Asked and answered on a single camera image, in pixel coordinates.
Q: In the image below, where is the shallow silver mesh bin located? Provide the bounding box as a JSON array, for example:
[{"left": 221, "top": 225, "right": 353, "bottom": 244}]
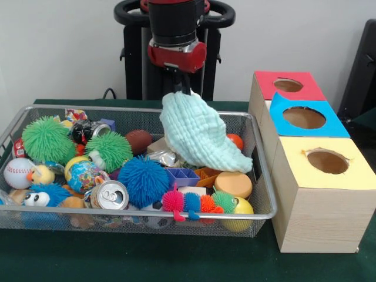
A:
[{"left": 0, "top": 104, "right": 278, "bottom": 239}]

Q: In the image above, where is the dark green table cloth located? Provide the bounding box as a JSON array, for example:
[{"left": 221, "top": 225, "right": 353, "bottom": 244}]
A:
[{"left": 0, "top": 98, "right": 376, "bottom": 282}]

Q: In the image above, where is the green spiky rubber ball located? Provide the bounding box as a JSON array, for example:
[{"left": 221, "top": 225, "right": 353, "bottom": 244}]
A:
[{"left": 22, "top": 115, "right": 78, "bottom": 166}]

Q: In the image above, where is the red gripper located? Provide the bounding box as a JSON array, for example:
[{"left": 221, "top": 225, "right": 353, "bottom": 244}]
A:
[{"left": 147, "top": 41, "right": 207, "bottom": 96}]

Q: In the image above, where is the red ball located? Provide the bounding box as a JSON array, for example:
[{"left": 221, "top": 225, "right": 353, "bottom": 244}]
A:
[{"left": 226, "top": 133, "right": 244, "bottom": 151}]

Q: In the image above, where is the blue spiky rubber ball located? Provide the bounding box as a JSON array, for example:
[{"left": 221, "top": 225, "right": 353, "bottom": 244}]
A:
[{"left": 117, "top": 155, "right": 171, "bottom": 209}]

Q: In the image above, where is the green spiky ball with eyes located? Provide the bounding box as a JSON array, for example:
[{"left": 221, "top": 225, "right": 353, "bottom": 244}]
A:
[{"left": 85, "top": 131, "right": 133, "bottom": 174}]

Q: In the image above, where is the round orange sponge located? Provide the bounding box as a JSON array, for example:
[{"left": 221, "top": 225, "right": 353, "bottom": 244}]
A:
[{"left": 213, "top": 170, "right": 253, "bottom": 199}]

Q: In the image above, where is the black upright panel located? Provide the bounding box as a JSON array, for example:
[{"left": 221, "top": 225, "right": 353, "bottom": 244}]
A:
[{"left": 337, "top": 19, "right": 376, "bottom": 118}]

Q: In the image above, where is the rainbow spiky caterpillar toy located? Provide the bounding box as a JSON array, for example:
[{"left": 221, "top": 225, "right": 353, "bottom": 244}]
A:
[{"left": 162, "top": 182, "right": 239, "bottom": 221}]

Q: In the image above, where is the wooden three-hole box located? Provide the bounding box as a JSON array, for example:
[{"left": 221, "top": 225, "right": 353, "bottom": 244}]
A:
[{"left": 248, "top": 70, "right": 376, "bottom": 254}]

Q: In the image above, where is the yellow smiley ball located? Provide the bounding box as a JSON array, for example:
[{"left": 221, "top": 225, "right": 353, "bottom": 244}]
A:
[{"left": 220, "top": 196, "right": 254, "bottom": 233}]

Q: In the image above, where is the silver-top drink can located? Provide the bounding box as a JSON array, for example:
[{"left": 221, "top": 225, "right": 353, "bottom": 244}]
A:
[{"left": 84, "top": 180, "right": 130, "bottom": 210}]

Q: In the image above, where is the mint green cloth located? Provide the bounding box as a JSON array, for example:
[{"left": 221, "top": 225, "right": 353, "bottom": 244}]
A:
[{"left": 160, "top": 90, "right": 253, "bottom": 173}]

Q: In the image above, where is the white baseball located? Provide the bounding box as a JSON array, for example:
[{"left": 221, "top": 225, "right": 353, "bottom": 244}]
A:
[{"left": 3, "top": 157, "right": 35, "bottom": 190}]

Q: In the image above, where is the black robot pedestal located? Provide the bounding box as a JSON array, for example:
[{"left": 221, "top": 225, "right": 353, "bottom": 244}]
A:
[{"left": 113, "top": 0, "right": 236, "bottom": 102}]

